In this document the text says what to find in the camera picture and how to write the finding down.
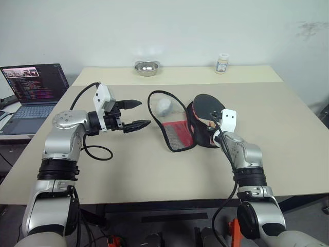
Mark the black zippered mesh pouch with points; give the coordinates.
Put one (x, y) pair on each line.
(177, 133)

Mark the black handheld controller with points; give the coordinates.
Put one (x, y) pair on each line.
(7, 101)

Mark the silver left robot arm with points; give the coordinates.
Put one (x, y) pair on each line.
(61, 139)

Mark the small white lidded jar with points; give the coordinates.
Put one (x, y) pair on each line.
(222, 64)

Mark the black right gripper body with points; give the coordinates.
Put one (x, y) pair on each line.
(216, 115)

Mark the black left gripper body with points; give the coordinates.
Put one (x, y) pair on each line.
(113, 119)

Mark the black table frame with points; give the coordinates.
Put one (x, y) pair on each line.
(154, 205)

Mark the stainless steel bowl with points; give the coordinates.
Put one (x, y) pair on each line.
(146, 68)

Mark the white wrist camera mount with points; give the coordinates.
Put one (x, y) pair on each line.
(101, 95)
(228, 121)

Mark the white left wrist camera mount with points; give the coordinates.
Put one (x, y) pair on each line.
(101, 95)

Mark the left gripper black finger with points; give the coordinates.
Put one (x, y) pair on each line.
(128, 104)
(136, 125)

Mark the orange black device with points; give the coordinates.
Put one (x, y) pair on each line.
(113, 241)

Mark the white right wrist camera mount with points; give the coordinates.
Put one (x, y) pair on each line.
(228, 121)

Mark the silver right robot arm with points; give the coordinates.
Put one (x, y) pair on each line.
(246, 154)

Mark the red plastic part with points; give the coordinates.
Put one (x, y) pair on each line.
(234, 231)

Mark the blue open laptop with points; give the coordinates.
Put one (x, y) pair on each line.
(33, 85)

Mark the crumpled white plastic wad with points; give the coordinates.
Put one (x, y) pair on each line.
(164, 106)

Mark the black flat base bar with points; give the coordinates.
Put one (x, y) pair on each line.
(174, 218)

